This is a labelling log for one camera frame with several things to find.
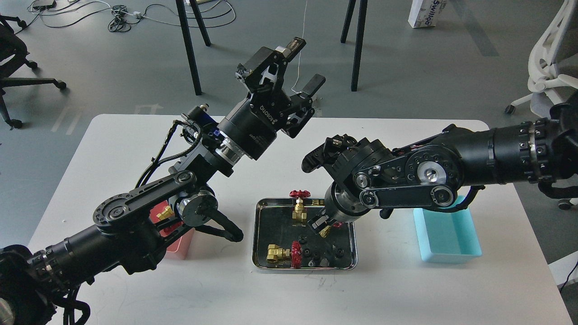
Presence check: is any black stand leg left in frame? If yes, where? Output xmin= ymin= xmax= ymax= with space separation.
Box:
xmin=175 ymin=0 xmax=212 ymax=96

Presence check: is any pink plastic box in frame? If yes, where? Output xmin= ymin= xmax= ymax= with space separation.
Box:
xmin=150 ymin=201 xmax=194 ymax=260

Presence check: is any cable bundle on floor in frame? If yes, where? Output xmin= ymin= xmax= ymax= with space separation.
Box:
xmin=27 ymin=0 xmax=237 ymax=33

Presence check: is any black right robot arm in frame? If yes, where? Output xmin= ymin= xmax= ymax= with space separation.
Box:
xmin=302 ymin=102 xmax=578 ymax=233

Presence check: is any shiny metal tray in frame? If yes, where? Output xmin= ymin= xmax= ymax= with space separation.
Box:
xmin=252 ymin=197 xmax=358 ymax=272

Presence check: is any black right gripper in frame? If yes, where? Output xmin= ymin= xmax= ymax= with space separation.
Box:
xmin=307 ymin=183 xmax=369 ymax=234

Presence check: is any brass valve bottom red handle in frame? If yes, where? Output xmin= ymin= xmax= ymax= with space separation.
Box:
xmin=266 ymin=241 xmax=302 ymax=268

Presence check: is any brass valve top red handle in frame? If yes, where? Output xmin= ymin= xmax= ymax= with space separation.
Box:
xmin=289 ymin=190 xmax=311 ymax=227

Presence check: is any black stand leg right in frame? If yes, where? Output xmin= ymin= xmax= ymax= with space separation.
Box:
xmin=340 ymin=0 xmax=368 ymax=91

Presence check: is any brass valve red handle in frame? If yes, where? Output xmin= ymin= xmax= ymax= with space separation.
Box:
xmin=319 ymin=222 xmax=343 ymax=238
xmin=155 ymin=203 xmax=175 ymax=234
xmin=266 ymin=241 xmax=302 ymax=268
xmin=289 ymin=190 xmax=311 ymax=227

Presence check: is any white cable on floor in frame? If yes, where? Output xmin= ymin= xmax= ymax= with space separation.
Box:
xmin=291 ymin=0 xmax=310 ymax=95

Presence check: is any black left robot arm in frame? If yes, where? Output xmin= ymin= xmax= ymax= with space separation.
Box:
xmin=1 ymin=37 xmax=326 ymax=325

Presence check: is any black office chair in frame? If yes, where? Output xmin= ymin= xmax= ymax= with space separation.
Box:
xmin=0 ymin=16 xmax=67 ymax=129

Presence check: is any white office chair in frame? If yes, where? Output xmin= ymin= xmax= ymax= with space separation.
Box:
xmin=494 ymin=0 xmax=577 ymax=203

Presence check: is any white cardboard box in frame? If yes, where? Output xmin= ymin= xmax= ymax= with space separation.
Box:
xmin=408 ymin=0 xmax=447 ymax=28

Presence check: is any black stand leg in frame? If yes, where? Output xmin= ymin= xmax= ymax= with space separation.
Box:
xmin=340 ymin=0 xmax=368 ymax=91
xmin=175 ymin=0 xmax=212 ymax=96

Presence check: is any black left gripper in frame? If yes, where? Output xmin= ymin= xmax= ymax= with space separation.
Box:
xmin=218 ymin=37 xmax=326 ymax=160

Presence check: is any light blue plastic box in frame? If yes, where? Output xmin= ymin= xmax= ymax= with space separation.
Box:
xmin=413 ymin=208 xmax=483 ymax=264

